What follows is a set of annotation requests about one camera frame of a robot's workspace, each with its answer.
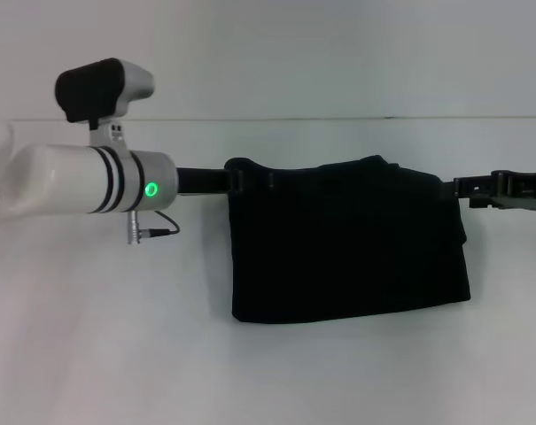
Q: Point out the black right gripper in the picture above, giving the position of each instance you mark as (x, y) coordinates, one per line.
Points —
(524, 190)

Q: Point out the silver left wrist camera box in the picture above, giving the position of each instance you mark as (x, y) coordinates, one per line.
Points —
(95, 88)

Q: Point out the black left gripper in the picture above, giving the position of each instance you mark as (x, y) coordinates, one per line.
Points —
(201, 180)

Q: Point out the black shirt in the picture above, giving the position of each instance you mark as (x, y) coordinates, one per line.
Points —
(338, 243)

